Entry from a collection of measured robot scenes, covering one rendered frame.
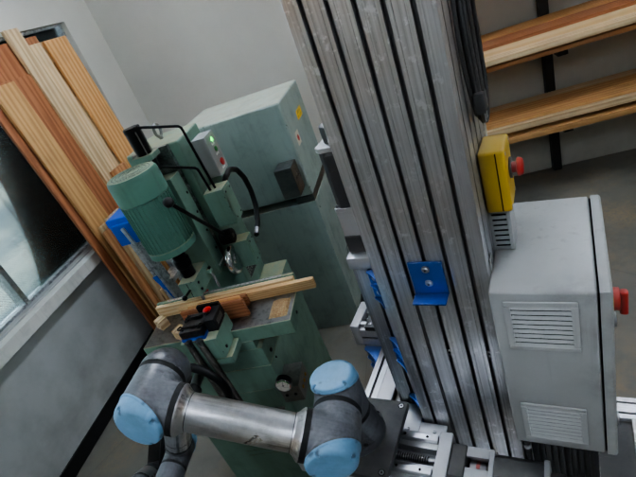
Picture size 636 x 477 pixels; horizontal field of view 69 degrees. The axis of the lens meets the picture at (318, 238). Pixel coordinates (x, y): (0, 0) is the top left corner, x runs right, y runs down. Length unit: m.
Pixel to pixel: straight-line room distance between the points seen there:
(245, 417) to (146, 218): 0.81
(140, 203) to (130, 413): 0.74
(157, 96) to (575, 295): 3.66
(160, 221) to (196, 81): 2.46
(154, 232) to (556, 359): 1.23
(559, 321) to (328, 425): 0.51
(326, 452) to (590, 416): 0.56
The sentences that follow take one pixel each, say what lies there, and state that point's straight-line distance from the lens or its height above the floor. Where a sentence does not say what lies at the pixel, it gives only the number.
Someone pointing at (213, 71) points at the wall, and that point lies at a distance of 3.90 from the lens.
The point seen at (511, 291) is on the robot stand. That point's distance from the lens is 0.95.
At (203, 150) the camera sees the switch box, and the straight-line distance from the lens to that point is 1.84.
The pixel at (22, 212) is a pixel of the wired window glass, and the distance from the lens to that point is 3.17.
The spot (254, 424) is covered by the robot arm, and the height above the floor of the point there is 1.10.
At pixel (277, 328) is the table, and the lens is 1.65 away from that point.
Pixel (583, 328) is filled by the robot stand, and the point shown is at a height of 1.14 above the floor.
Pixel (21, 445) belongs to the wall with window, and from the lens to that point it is 2.93.
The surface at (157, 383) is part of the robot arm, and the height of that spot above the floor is 1.22.
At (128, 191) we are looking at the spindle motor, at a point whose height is 1.47.
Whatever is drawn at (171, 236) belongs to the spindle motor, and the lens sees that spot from 1.65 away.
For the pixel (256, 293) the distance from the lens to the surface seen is 1.76.
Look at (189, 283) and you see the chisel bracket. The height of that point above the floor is 1.07.
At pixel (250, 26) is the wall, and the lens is 3.74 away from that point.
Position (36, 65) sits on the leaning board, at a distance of 3.40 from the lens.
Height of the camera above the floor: 1.84
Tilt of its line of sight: 28 degrees down
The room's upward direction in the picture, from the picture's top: 22 degrees counter-clockwise
